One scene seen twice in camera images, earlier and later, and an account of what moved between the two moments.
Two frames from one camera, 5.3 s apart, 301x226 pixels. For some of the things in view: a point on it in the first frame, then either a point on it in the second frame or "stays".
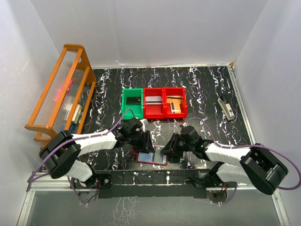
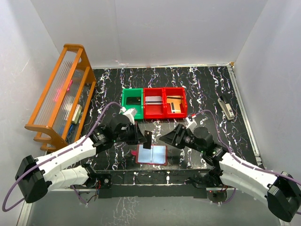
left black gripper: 142,139 to 137,132
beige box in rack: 78,110 stays
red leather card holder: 154,157 stays
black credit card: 133,100 stays
